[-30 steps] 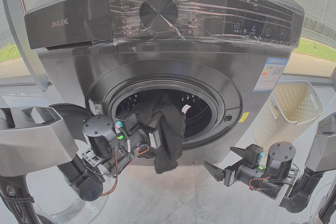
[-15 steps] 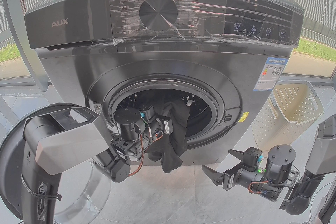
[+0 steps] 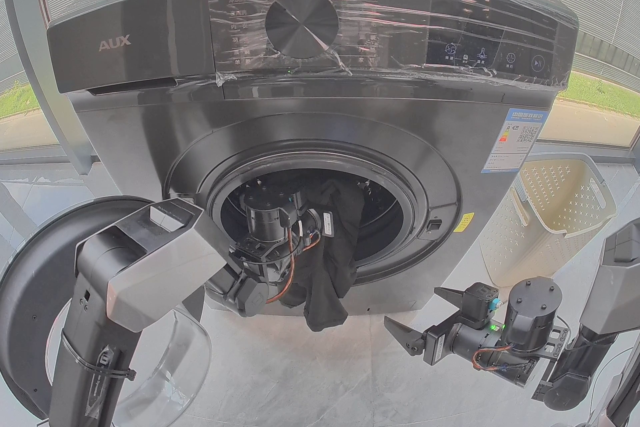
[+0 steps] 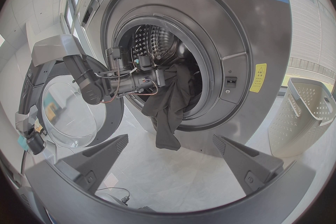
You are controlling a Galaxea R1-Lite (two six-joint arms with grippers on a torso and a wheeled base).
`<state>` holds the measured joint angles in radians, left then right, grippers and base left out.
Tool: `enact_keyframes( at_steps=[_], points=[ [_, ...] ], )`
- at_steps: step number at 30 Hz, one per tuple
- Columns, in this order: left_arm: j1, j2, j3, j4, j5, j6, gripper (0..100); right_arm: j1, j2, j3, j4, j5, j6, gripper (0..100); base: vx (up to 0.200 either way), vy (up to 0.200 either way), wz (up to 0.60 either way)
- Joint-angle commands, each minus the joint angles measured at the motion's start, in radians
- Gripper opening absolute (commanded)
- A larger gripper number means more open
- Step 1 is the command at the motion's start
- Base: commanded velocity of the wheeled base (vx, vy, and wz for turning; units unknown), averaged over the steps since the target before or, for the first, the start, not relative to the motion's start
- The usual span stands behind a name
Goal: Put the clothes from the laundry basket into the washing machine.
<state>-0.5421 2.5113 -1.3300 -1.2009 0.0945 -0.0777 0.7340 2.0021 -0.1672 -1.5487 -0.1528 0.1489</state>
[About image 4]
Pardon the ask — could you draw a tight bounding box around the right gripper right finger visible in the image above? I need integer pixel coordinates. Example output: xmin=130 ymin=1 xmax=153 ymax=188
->
xmin=212 ymin=134 xmax=286 ymax=197

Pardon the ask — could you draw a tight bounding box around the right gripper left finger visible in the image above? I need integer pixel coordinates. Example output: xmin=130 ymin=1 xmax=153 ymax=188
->
xmin=56 ymin=134 xmax=129 ymax=192

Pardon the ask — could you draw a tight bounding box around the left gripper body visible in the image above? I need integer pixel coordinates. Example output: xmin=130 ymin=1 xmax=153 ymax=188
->
xmin=130 ymin=68 xmax=167 ymax=93

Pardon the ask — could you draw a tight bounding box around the black garment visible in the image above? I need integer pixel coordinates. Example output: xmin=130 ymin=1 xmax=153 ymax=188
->
xmin=141 ymin=63 xmax=200 ymax=151

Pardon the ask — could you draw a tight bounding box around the washing machine door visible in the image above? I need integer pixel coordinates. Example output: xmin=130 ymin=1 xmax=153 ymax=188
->
xmin=40 ymin=54 xmax=125 ymax=150

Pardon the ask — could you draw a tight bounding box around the cream laundry basket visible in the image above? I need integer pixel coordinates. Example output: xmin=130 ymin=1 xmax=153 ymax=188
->
xmin=268 ymin=77 xmax=336 ymax=158

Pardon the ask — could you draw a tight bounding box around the grey washing machine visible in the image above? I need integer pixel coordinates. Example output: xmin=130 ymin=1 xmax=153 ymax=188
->
xmin=79 ymin=0 xmax=293 ymax=156

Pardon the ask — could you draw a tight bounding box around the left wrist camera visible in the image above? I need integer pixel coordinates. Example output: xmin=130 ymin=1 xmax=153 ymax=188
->
xmin=138 ymin=56 xmax=152 ymax=71

